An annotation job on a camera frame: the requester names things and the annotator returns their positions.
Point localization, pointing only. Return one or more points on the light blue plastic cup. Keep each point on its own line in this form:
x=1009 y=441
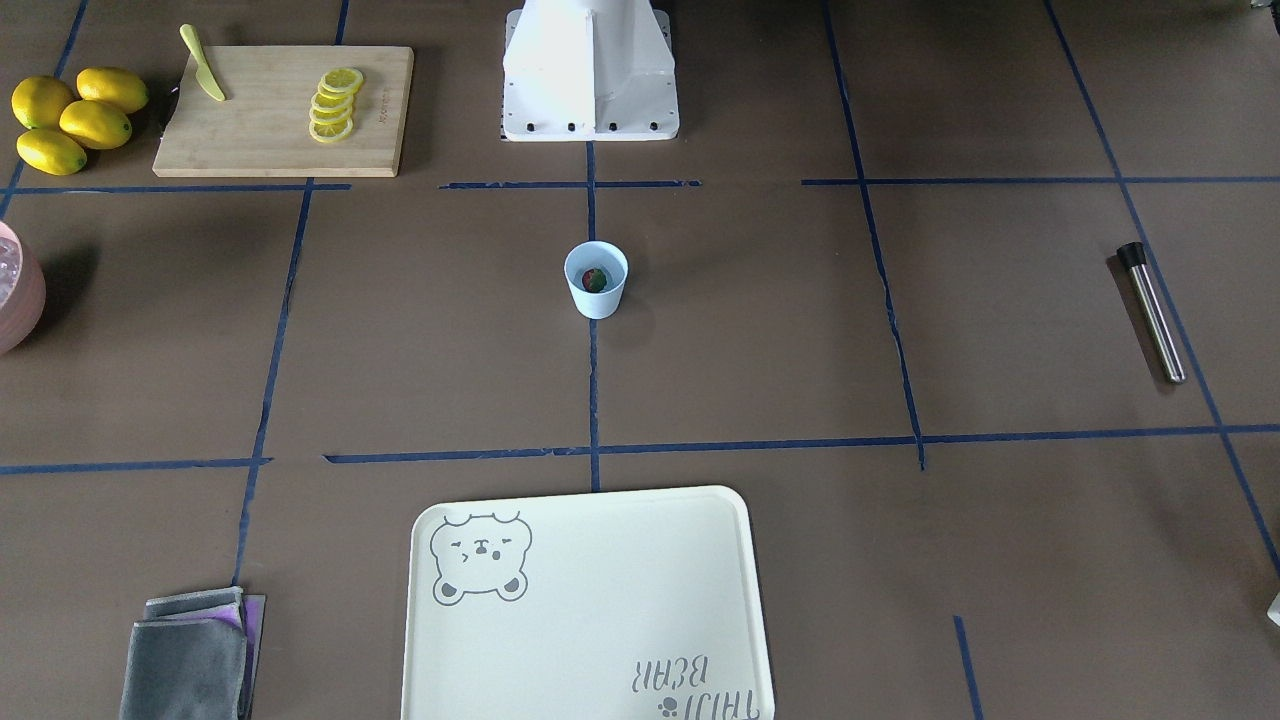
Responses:
x=596 y=306

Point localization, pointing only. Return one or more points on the red strawberry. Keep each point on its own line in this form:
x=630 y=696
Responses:
x=595 y=280

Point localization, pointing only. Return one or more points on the yellow plastic knife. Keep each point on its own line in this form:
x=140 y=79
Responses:
x=204 y=75

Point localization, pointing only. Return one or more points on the bamboo cutting board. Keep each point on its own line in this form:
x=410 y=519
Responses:
x=261 y=128

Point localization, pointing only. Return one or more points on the cream bear tray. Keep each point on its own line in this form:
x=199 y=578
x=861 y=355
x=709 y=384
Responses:
x=615 y=605

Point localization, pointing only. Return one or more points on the lemon slices row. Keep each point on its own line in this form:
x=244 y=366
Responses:
x=331 y=116

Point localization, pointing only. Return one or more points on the pink bowl of ice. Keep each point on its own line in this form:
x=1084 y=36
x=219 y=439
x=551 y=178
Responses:
x=24 y=289

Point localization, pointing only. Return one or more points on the yellow lemon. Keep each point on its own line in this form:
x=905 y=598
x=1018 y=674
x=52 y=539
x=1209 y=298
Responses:
x=51 y=152
x=96 y=125
x=38 y=101
x=117 y=87

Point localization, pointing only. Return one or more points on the steel muddler black tip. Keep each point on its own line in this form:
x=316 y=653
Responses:
x=1133 y=256

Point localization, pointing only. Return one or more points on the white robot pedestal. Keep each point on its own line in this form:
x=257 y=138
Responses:
x=589 y=71

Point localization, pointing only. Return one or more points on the grey folded cloth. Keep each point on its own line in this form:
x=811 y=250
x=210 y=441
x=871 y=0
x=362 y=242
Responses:
x=194 y=655

